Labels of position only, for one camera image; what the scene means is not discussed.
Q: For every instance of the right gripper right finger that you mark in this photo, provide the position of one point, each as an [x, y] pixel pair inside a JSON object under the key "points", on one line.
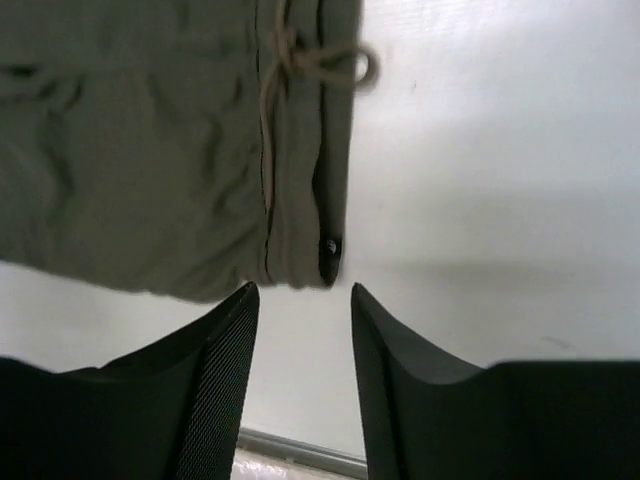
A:
{"points": [[427, 414]]}

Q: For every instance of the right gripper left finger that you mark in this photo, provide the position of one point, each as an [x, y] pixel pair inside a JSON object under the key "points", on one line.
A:
{"points": [[171, 410]]}

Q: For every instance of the olive green shorts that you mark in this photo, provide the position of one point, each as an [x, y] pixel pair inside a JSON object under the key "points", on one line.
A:
{"points": [[179, 148]]}

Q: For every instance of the aluminium frame rail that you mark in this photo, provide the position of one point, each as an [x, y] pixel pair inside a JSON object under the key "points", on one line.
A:
{"points": [[303, 454]]}

